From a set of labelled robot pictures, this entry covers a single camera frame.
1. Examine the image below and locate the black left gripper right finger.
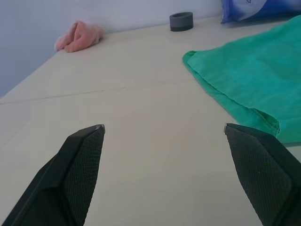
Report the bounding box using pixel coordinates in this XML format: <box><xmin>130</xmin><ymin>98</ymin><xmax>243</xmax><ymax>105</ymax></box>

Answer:
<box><xmin>223</xmin><ymin>122</ymin><xmax>301</xmax><ymax>226</ymax></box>

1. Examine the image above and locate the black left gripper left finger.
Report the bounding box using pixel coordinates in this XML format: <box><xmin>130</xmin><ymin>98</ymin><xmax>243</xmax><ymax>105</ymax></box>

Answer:
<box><xmin>0</xmin><ymin>124</ymin><xmax>106</xmax><ymax>226</ymax></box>

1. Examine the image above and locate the green cloth garment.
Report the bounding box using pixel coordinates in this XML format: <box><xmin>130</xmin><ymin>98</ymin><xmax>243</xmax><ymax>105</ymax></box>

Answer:
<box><xmin>182</xmin><ymin>16</ymin><xmax>301</xmax><ymax>144</ymax></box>

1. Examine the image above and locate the pink plush toy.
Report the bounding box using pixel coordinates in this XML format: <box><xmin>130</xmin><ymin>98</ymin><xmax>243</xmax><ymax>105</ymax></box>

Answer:
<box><xmin>55</xmin><ymin>20</ymin><xmax>105</xmax><ymax>53</ymax></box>

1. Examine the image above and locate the purple tissue paper pack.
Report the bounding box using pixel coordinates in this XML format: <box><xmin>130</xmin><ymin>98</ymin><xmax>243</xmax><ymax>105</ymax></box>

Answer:
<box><xmin>220</xmin><ymin>0</ymin><xmax>301</xmax><ymax>24</ymax></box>

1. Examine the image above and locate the dark grey round ring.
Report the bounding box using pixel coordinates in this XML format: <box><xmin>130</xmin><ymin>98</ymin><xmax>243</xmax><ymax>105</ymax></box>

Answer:
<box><xmin>169</xmin><ymin>13</ymin><xmax>194</xmax><ymax>32</ymax></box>

